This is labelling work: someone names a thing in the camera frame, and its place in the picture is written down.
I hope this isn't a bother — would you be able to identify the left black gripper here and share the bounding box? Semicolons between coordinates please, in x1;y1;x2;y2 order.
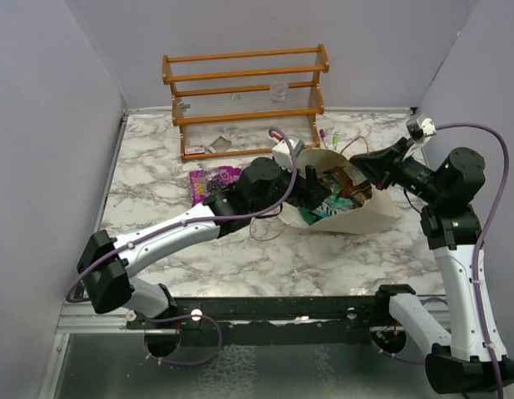
250;156;329;214

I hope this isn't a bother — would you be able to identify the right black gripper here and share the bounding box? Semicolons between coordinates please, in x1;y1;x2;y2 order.
350;136;445;204

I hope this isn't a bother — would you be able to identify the brown snack bag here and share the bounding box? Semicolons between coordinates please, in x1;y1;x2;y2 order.
322;165;372;208

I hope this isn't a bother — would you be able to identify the beige paper bag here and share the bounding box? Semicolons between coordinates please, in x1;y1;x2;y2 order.
277;148;400;235

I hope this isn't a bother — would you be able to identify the purple snack pouch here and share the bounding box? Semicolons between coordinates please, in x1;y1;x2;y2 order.
189;166;241;205

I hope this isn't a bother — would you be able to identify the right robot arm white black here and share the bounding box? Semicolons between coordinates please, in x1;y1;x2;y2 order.
349;138;514;394

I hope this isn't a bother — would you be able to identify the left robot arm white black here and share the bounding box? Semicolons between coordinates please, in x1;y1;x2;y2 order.
77;157;330;328

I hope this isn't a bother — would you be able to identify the teal snack packet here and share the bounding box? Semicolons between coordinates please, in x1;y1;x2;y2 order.
312;174;365;219

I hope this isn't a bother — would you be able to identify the green snack packet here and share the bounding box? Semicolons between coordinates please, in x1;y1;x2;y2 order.
298;208;323;225

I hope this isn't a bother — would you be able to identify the purple capped marker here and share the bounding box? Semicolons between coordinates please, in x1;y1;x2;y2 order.
319;129;332;150

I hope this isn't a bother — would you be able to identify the clear plastic jar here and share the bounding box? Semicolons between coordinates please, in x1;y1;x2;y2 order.
269;81;289;103

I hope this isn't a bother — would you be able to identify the wooden orange shelf rack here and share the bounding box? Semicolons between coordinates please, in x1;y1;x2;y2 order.
161;44;330;161

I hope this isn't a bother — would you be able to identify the small red white box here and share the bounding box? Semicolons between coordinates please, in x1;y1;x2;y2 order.
185;145;205;155

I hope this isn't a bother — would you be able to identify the teal clip on shelf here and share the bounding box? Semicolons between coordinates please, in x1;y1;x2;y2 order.
177;99;190;112

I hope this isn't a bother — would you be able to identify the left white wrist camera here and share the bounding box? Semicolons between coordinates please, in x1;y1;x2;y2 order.
269;128;304;171

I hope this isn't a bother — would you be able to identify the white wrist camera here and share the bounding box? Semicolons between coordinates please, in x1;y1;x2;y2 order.
406;114;437;151
269;128;304;171

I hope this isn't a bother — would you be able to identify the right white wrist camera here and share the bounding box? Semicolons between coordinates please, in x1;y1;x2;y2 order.
406;114;437;151

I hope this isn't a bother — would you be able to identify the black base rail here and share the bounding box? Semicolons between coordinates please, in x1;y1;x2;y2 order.
127;284;424;347

